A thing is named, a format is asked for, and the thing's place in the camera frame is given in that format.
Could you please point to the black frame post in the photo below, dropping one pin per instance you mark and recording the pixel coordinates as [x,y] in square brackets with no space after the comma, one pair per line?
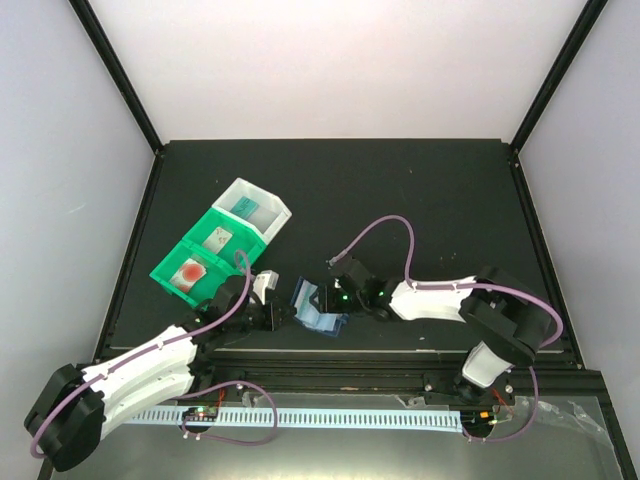
[101,43]
[572,45]

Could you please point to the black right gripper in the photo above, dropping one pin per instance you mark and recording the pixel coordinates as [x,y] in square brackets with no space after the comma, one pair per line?
[327,302]

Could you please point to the white red card in bin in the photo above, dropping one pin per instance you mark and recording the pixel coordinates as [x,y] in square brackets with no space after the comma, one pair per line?
[187,275]

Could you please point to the black frame post right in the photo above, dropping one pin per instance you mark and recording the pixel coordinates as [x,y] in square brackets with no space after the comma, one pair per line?
[572,45]

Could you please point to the navy blue card holder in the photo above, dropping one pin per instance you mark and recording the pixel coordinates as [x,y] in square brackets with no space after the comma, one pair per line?
[309,316]

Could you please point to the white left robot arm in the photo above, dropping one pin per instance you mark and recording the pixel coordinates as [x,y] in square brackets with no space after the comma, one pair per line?
[79,407]

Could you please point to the white slotted cable duct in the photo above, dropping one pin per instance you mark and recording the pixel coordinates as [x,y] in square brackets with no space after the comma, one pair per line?
[376,419]

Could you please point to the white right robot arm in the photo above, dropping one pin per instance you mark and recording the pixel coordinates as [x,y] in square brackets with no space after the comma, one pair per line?
[511,323]

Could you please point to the black frame post left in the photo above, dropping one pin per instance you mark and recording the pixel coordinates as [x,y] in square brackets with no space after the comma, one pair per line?
[101,43]

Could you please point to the white storage bin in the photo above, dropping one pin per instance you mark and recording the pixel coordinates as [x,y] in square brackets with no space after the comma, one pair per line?
[261,211]

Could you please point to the green middle storage bin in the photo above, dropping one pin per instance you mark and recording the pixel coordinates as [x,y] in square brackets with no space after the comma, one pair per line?
[244,238]

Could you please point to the green end storage bin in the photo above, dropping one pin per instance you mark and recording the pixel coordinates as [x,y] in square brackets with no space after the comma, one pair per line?
[217,272]

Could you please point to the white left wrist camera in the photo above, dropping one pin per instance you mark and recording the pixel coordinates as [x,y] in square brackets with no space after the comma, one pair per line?
[262,282]

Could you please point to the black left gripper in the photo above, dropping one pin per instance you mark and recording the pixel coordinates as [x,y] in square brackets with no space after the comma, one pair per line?
[273,320]

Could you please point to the teal VIP card in bin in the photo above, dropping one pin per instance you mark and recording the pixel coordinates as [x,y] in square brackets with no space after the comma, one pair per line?
[244,207]

